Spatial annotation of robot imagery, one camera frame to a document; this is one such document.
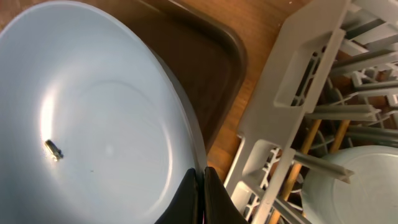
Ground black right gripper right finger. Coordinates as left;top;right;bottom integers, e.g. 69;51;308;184
204;167;248;224

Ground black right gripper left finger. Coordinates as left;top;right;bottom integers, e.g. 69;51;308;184
155;168;199;224

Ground wooden chopstick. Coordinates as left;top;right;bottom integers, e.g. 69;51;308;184
269;119;321;224
329;119;351;154

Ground dark blue plate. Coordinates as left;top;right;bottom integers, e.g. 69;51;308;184
1;1;206;223

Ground light blue bowl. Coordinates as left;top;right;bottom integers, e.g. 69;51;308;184
302;145;397;224

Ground grey dishwasher rack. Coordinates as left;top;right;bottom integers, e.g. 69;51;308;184
224;0;397;223

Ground brown serving tray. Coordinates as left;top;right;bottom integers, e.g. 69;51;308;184
89;0;247;149

